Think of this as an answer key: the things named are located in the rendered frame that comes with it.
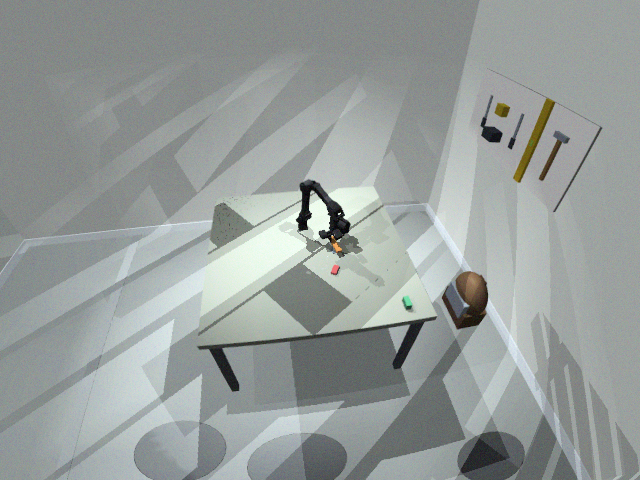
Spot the small green block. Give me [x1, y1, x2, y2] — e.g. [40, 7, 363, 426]
[402, 295, 413, 310]

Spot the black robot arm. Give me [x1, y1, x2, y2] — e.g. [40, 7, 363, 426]
[296, 180, 351, 240]

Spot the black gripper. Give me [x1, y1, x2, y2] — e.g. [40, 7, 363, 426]
[318, 222, 349, 242]

